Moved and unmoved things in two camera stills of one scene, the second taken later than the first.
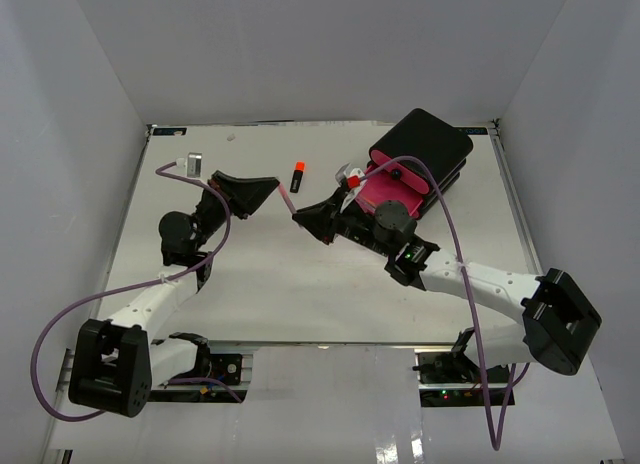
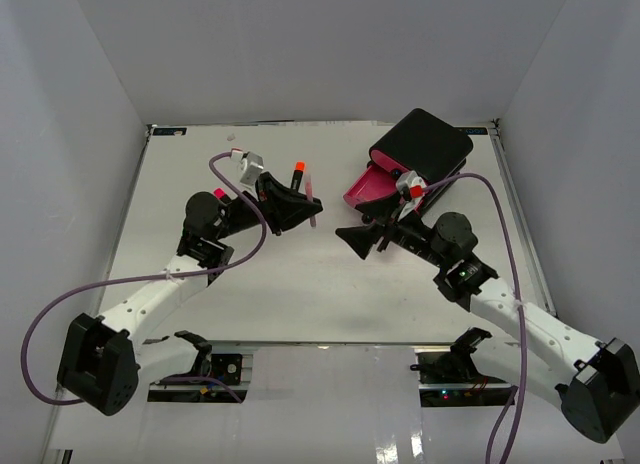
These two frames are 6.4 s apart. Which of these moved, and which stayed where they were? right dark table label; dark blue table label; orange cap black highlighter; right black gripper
Moved: right black gripper
Stayed: orange cap black highlighter; right dark table label; dark blue table label
